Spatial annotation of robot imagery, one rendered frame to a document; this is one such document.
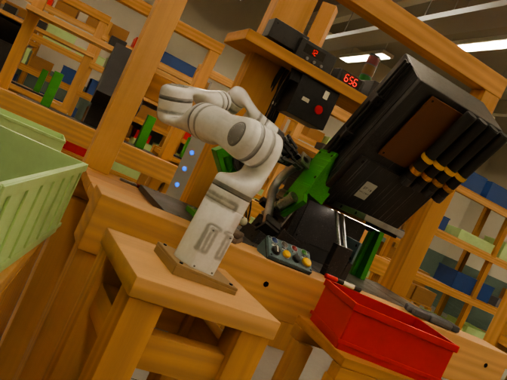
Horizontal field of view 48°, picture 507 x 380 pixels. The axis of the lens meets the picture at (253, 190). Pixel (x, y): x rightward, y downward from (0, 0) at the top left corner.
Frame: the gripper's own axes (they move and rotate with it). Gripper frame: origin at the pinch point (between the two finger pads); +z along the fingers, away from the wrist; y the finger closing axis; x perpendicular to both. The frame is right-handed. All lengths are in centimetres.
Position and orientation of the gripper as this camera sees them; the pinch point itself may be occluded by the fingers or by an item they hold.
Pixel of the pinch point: (299, 161)
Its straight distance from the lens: 194.1
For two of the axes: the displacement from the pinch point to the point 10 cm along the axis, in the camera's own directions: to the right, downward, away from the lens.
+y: 2.0, -6.8, 7.0
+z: 7.0, 6.0, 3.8
